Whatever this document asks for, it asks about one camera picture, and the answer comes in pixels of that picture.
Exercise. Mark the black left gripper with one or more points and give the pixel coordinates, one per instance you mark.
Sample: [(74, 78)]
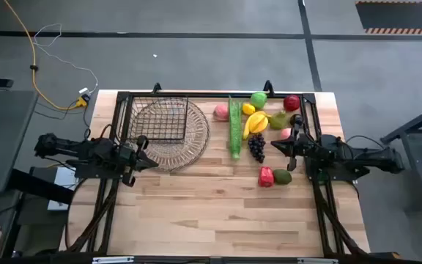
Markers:
[(140, 143)]

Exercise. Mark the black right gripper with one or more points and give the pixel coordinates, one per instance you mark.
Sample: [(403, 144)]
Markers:
[(306, 148)]

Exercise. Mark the small pink peach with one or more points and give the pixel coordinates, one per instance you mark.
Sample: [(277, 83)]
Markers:
[(285, 133)]

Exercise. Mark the green pear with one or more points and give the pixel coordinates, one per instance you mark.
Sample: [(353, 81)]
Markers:
[(277, 121)]

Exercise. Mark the dark purple grape bunch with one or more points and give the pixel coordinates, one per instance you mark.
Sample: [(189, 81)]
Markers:
[(256, 146)]

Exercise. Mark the black plum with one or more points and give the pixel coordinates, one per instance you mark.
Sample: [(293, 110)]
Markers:
[(294, 118)]

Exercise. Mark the red bell pepper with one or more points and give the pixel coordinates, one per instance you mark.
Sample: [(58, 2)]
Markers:
[(266, 177)]

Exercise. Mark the yellow banana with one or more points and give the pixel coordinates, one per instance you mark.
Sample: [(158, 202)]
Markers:
[(245, 132)]

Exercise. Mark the dark red round fruit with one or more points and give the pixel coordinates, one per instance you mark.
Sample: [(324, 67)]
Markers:
[(291, 103)]

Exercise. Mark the yellow lemon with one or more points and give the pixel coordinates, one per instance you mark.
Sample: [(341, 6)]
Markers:
[(248, 109)]

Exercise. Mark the long green leafy vegetable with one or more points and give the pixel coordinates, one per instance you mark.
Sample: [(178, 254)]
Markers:
[(235, 128)]

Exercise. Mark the green apple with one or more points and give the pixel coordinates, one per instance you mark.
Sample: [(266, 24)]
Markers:
[(258, 100)]

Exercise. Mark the pink peach with green leaf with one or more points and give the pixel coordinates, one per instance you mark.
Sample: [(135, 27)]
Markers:
[(221, 111)]

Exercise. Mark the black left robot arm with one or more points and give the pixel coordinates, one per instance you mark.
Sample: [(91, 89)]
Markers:
[(72, 148)]

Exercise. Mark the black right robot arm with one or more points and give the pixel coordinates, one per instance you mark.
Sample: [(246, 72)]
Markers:
[(372, 159)]

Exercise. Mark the dark green avocado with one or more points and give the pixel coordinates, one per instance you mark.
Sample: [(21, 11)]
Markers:
[(282, 177)]

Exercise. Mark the round woven placemat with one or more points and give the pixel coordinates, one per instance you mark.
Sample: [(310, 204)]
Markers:
[(192, 146)]

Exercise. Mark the white box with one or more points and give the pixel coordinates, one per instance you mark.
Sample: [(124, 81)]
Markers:
[(64, 179)]

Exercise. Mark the yellow power plug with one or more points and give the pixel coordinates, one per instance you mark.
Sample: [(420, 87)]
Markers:
[(82, 100)]

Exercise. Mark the small white adapter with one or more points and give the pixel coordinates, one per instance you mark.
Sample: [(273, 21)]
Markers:
[(84, 90)]

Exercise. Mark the grey desk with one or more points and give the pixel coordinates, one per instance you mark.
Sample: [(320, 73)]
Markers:
[(2, 143)]

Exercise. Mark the black mat with hazard stripes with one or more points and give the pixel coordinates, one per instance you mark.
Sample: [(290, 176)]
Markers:
[(401, 16)]

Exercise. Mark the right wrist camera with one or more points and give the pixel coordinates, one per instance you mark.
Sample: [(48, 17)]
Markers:
[(328, 142)]

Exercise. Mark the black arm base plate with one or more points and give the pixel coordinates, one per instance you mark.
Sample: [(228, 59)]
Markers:
[(343, 175), (93, 173)]

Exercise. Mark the black aluminium table frame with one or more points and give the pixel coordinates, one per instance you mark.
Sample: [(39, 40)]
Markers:
[(214, 94)]

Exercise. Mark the silver metal bracket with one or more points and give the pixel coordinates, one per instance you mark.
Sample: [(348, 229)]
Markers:
[(112, 260), (317, 261)]

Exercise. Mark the dark grey table frame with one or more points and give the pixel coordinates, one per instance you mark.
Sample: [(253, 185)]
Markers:
[(416, 161)]

